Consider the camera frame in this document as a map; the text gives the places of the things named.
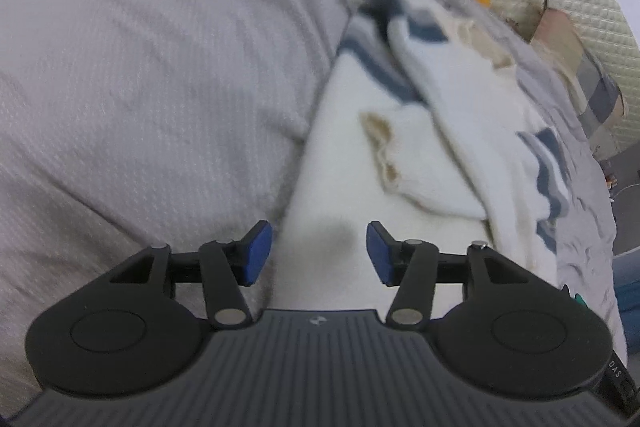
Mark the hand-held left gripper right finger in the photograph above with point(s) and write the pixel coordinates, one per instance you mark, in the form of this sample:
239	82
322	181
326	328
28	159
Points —
380	252

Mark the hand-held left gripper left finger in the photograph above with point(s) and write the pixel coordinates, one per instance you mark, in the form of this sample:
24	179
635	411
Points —
255	252

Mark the white fleece striped sweater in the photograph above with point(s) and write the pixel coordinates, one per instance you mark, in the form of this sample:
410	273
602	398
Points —
350	157

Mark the grey bed blanket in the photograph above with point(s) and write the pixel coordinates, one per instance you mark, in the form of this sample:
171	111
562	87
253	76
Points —
150	82

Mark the group of small bottles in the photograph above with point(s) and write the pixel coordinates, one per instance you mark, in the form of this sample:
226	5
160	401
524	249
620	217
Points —
610	177

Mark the plaid pillow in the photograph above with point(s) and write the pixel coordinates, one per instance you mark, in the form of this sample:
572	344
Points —
580	67

